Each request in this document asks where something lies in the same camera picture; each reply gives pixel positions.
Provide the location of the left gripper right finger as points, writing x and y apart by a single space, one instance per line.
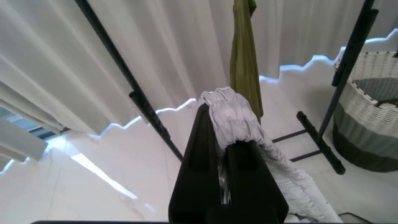
255 193

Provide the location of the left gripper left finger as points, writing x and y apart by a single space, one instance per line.
194 186

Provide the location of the pale grey garment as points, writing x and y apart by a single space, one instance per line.
233 118

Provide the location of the green shirt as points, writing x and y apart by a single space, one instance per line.
244 62

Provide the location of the white laundry basket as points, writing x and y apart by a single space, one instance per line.
367 124

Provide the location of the black clothes rack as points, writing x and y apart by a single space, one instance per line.
124 68

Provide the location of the white curtain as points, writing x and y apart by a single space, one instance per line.
18 143
171 46

